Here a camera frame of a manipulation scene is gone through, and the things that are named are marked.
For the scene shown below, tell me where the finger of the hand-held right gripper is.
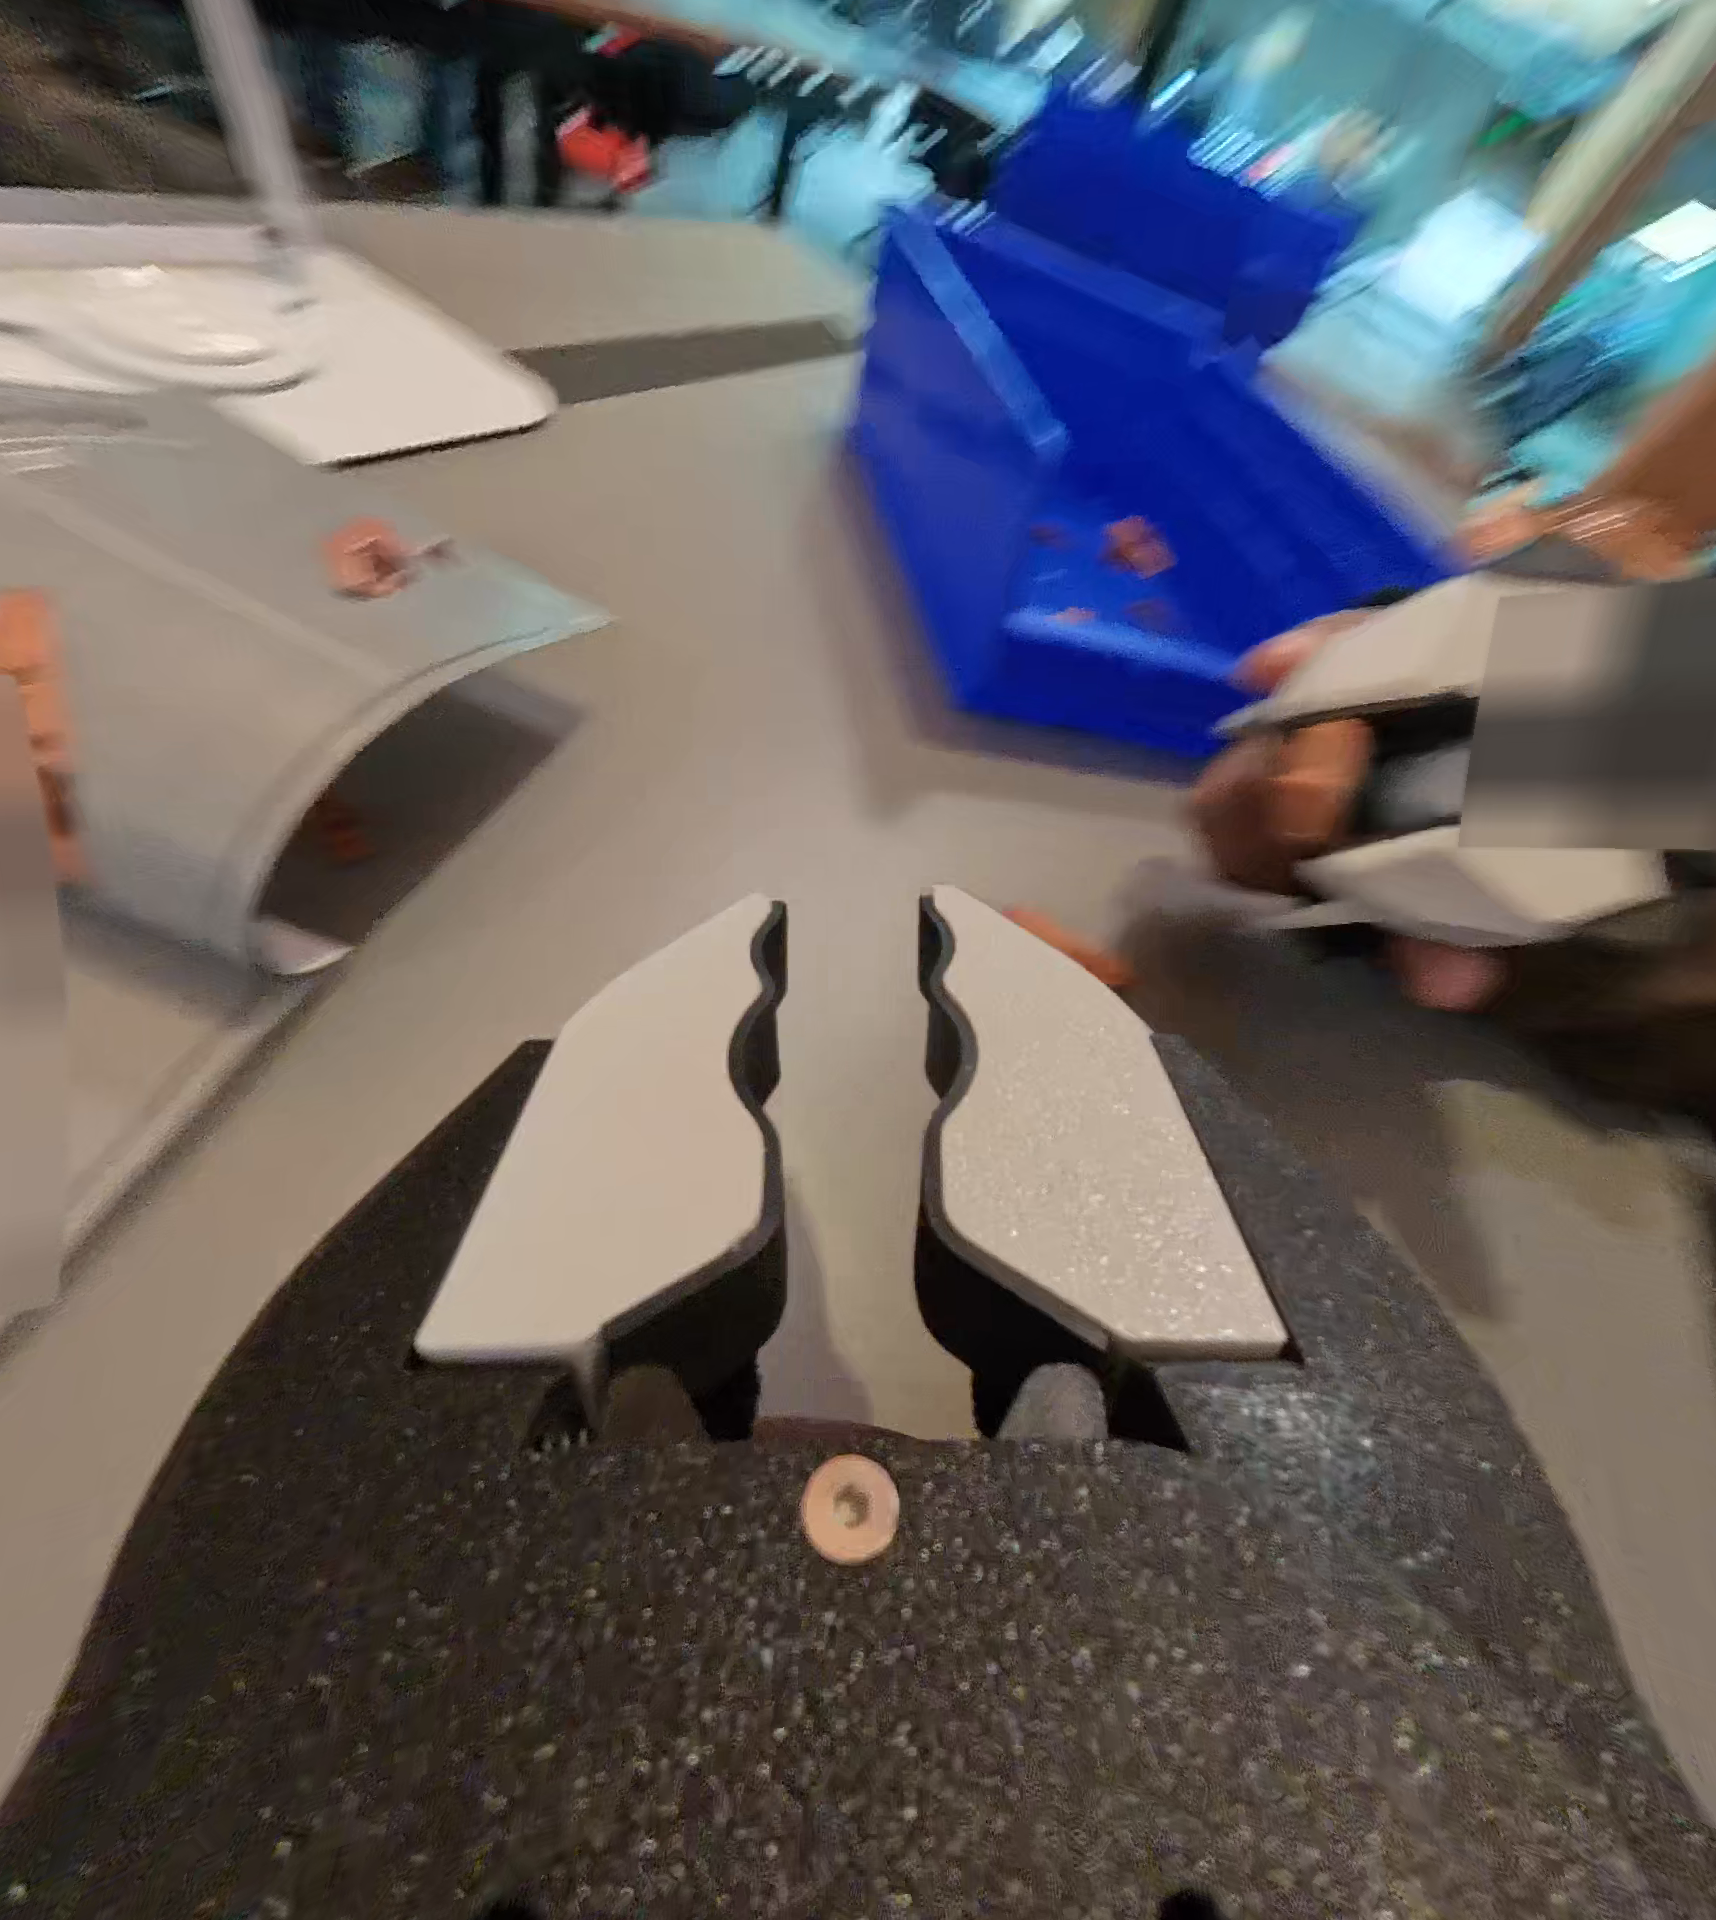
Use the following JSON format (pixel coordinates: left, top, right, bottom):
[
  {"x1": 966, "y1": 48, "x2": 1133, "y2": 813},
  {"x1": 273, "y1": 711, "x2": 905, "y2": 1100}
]
[
  {"x1": 1250, "y1": 824, "x2": 1678, "y2": 950},
  {"x1": 1216, "y1": 573, "x2": 1493, "y2": 742}
]

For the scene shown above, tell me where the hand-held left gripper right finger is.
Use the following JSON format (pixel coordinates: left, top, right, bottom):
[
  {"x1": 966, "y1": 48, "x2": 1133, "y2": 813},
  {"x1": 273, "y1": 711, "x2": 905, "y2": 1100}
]
[{"x1": 920, "y1": 887, "x2": 1292, "y2": 1369}]

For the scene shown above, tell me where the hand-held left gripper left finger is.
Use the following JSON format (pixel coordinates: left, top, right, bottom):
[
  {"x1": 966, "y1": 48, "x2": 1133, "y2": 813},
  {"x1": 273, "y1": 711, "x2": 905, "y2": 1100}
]
[{"x1": 413, "y1": 895, "x2": 789, "y2": 1369}]

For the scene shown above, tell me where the orange brick with side stud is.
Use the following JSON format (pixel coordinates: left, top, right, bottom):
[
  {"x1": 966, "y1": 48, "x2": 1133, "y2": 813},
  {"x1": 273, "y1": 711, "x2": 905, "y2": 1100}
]
[{"x1": 1007, "y1": 902, "x2": 1140, "y2": 993}]

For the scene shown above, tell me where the blue plastic bin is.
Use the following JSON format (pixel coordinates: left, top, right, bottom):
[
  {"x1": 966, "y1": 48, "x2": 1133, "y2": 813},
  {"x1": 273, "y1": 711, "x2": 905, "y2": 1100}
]
[
  {"x1": 990, "y1": 80, "x2": 1372, "y2": 369},
  {"x1": 841, "y1": 207, "x2": 1468, "y2": 759}
]

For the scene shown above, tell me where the person's right forearm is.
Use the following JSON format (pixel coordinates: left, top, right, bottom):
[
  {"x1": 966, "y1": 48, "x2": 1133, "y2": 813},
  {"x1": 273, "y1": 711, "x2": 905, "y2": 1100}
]
[{"x1": 1487, "y1": 859, "x2": 1716, "y2": 1186}]

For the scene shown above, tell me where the grey desk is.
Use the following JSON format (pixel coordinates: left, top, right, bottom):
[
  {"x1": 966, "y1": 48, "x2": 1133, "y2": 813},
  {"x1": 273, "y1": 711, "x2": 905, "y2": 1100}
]
[{"x1": 0, "y1": 181, "x2": 1716, "y2": 1920}]

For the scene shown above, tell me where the open instruction booklet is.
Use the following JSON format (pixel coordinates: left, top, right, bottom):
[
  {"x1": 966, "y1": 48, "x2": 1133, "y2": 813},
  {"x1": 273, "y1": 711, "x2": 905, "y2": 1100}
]
[{"x1": 0, "y1": 387, "x2": 615, "y2": 1448}]

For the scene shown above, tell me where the silver monitor stand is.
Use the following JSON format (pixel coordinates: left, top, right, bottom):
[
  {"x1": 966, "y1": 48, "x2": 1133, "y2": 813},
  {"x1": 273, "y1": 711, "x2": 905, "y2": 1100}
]
[{"x1": 0, "y1": 0, "x2": 559, "y2": 470}]

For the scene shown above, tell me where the red plastic object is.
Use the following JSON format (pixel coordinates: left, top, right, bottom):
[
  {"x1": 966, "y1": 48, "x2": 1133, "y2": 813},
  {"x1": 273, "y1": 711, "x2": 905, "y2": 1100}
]
[{"x1": 558, "y1": 111, "x2": 650, "y2": 196}]

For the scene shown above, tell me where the wooden post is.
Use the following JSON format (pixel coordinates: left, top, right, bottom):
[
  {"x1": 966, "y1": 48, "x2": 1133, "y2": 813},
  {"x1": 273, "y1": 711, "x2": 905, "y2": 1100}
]
[{"x1": 1456, "y1": 284, "x2": 1716, "y2": 585}]

